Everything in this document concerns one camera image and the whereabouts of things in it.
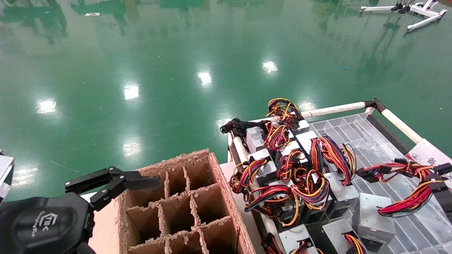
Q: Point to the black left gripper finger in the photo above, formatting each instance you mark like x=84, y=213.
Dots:
x=137, y=180

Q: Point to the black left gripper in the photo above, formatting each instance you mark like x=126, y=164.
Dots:
x=42, y=225

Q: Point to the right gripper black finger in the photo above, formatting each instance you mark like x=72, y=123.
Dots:
x=446, y=201

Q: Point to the white red label sign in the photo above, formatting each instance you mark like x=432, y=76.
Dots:
x=427, y=153

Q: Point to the brown cardboard divider box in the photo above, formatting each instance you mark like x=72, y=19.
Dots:
x=219, y=183

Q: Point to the white grey boxy part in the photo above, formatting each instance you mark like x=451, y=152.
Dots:
x=5, y=173

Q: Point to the clear plastic grid tray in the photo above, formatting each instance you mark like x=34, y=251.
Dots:
x=353, y=130

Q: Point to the white paper scrap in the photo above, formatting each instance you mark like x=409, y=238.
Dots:
x=92, y=14

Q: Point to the white stand legs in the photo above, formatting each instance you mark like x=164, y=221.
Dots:
x=378, y=8

